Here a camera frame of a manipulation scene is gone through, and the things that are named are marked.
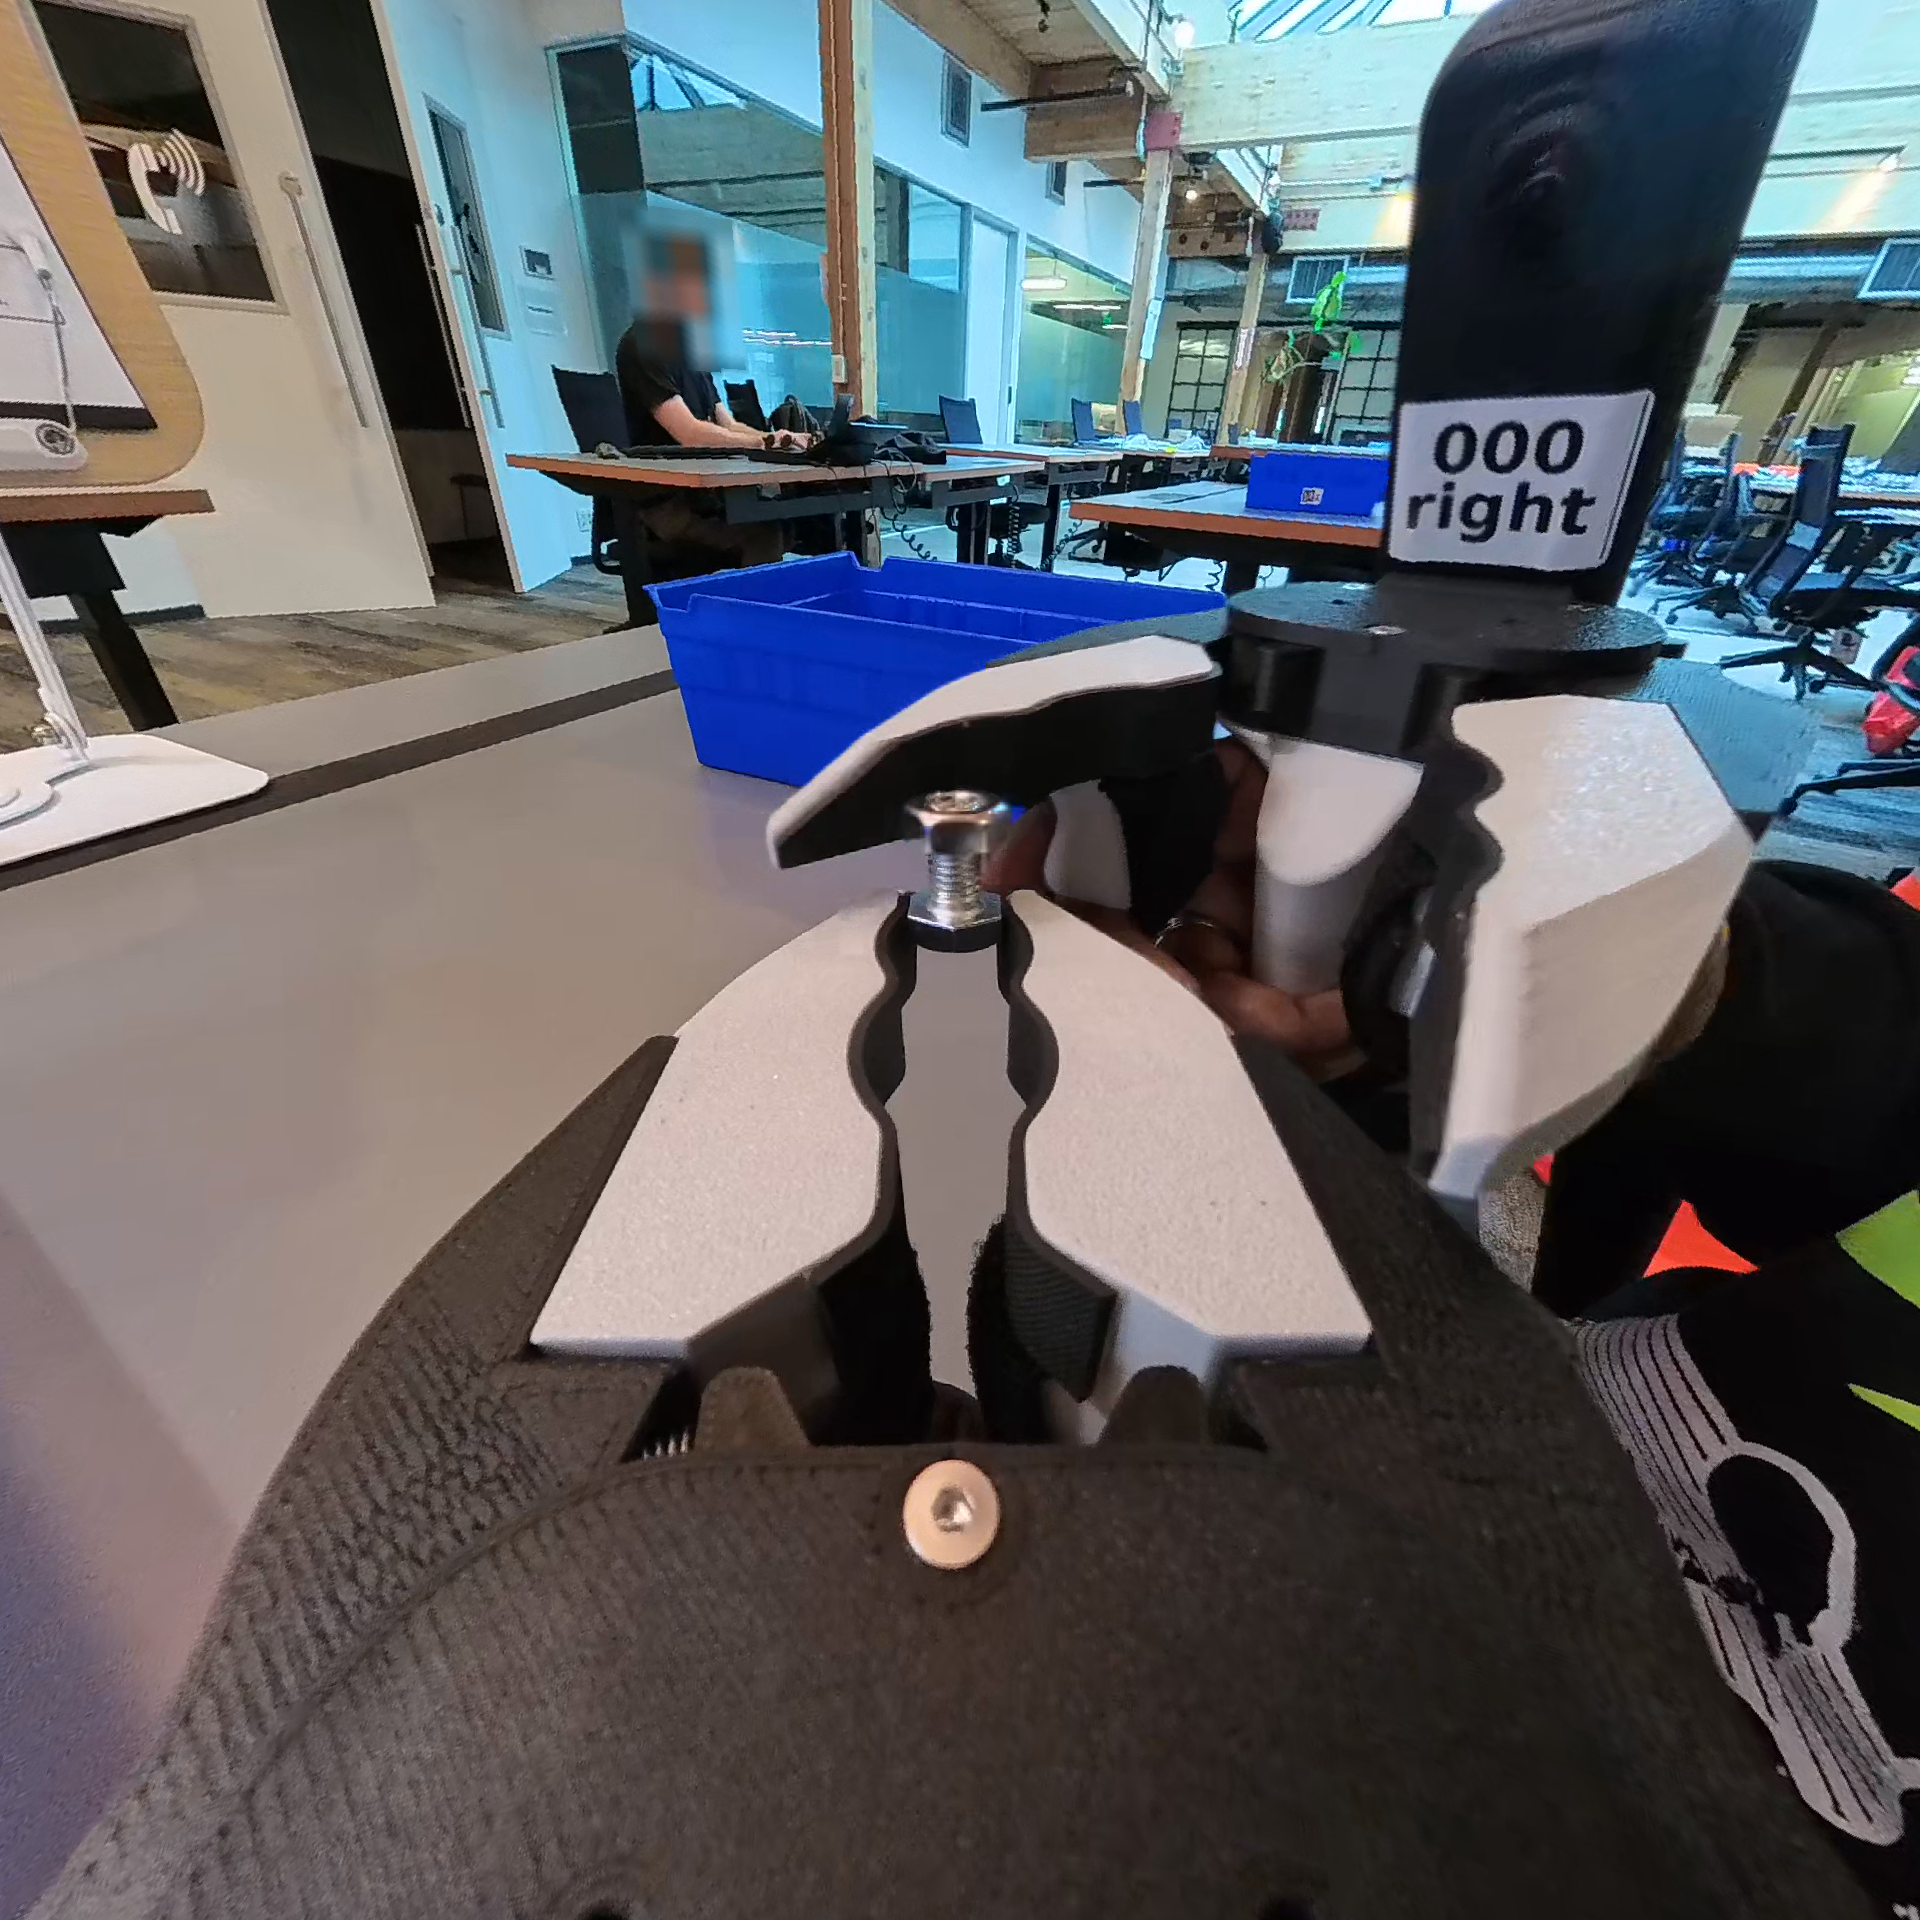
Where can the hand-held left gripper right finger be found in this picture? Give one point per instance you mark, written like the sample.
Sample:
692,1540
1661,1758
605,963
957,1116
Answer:
1171,1170

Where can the blue plastic bin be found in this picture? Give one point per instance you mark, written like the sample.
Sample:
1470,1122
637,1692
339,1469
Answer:
1315,484
811,644

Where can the silver hex bolt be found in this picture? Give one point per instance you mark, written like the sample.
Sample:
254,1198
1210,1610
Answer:
956,892

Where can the silver hex nut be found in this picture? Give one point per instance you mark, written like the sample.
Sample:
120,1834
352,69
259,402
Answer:
961,814

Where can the white sign stand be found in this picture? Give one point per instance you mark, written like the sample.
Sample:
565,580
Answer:
122,787

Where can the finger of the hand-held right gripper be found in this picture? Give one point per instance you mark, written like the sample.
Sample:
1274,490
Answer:
1021,721
1591,901

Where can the wooden office desk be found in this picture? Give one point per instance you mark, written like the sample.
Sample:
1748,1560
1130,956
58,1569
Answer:
751,468
1217,520

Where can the green plant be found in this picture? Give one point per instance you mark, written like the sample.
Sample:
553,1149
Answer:
1315,315

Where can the wooden pillar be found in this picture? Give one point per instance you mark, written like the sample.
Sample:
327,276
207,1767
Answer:
847,210

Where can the person's right forearm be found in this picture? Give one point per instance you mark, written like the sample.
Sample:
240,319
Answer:
1771,1081

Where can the black printed shirt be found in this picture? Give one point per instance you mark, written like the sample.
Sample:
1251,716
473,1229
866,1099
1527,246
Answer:
1771,1501

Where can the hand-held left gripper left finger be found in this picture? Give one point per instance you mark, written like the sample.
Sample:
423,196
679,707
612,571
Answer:
736,1170

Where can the small red object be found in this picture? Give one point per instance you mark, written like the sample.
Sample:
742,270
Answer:
1691,1239

